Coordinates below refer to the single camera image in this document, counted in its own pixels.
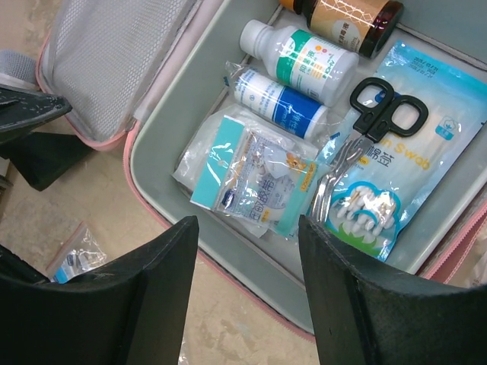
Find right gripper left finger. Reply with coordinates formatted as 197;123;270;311
1;216;199;364

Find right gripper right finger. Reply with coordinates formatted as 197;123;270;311
298;216;486;364

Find blue white sachet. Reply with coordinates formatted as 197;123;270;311
46;222;107;284

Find pink medicine kit case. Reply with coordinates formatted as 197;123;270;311
37;1;486;341

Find teal topped zip bag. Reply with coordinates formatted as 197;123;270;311
190;116;319;237

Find white gauze packet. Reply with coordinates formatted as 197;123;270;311
173;104;317;237

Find large blue packet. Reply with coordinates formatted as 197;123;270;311
318;41;486;260

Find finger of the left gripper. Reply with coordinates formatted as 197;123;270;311
1;132;93;192
1;84;72;144

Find white blue small bottle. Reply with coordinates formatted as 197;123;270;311
224;61;328;141

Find white tube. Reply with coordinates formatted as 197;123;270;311
1;49;37;90

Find brown medicine bottle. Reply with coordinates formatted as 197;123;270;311
279;0;404;59

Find black handled scissors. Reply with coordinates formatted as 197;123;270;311
310;77;429;223

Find white green bottle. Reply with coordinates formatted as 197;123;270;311
240;20;359;107

